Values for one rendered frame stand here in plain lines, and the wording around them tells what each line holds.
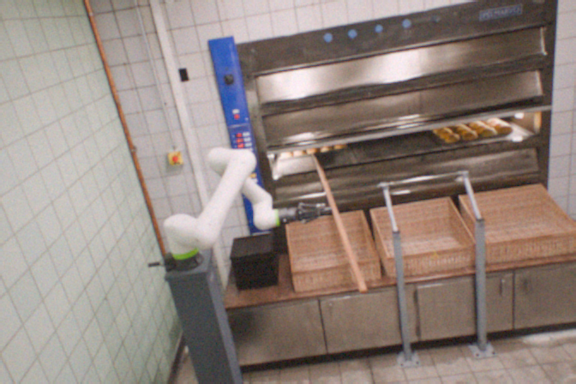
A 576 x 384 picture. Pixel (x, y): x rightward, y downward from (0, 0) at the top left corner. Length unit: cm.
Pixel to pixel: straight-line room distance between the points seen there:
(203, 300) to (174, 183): 119
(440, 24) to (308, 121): 99
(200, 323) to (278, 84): 154
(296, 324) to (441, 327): 94
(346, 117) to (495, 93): 96
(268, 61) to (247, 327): 170
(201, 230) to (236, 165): 35
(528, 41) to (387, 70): 86
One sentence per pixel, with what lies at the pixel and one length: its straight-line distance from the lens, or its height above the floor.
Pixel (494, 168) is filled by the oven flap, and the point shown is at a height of 101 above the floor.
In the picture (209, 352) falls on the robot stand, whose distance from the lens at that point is 251.
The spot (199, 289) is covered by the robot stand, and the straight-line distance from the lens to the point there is 228.
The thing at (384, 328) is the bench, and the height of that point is 24.
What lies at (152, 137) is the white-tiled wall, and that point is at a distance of 321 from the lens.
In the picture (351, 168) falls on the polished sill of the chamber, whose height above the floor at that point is 117.
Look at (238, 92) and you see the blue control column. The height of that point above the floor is 181.
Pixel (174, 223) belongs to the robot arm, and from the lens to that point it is 217.
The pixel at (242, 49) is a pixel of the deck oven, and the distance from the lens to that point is 300.
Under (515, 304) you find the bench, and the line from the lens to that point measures 336.
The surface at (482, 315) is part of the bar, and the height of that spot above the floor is 29.
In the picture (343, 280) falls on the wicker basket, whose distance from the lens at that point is 300.
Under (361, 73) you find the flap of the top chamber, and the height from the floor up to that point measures 179.
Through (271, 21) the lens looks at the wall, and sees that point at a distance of 299.
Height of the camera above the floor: 228
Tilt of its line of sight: 22 degrees down
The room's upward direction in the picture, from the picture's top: 10 degrees counter-clockwise
